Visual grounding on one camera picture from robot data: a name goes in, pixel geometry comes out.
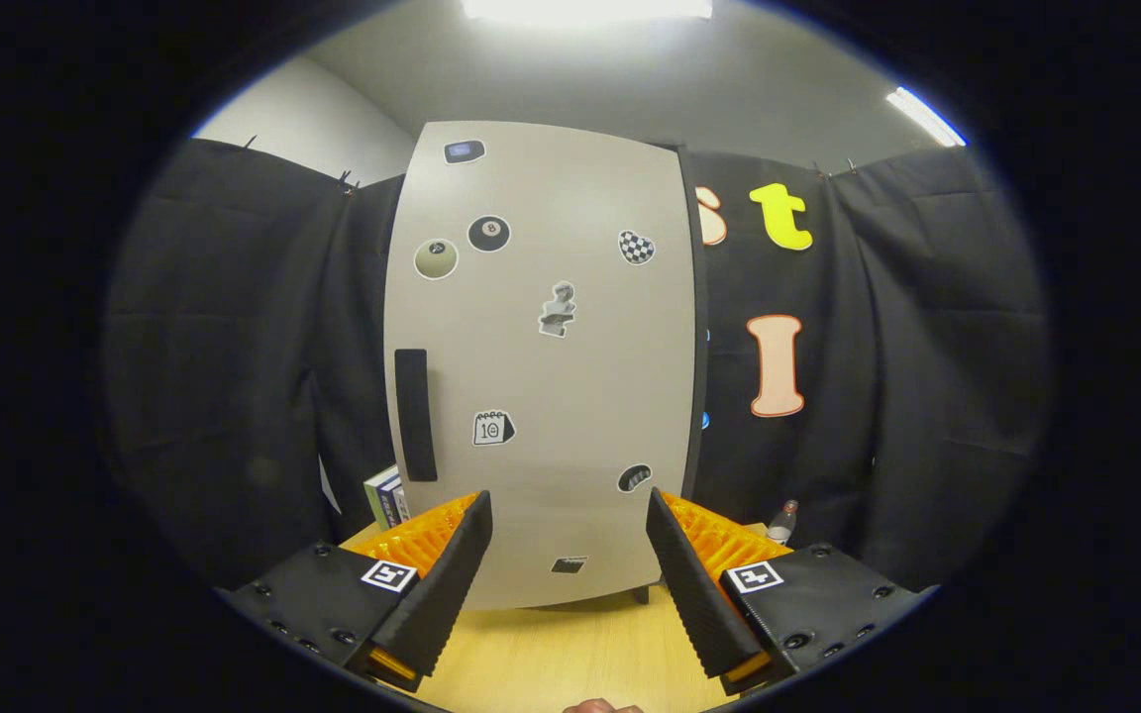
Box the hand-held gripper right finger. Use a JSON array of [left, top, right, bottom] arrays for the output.
[[644, 487, 933, 696]]

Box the wide ceiling light panel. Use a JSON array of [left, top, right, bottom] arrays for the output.
[[462, 0, 715, 27]]

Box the green spine book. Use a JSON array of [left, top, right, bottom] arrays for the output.
[[363, 463, 395, 529]]

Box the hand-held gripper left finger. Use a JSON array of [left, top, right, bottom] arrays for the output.
[[217, 490, 494, 694]]

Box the narrow ceiling light strip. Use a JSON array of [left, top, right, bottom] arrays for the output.
[[885, 86, 969, 149]]

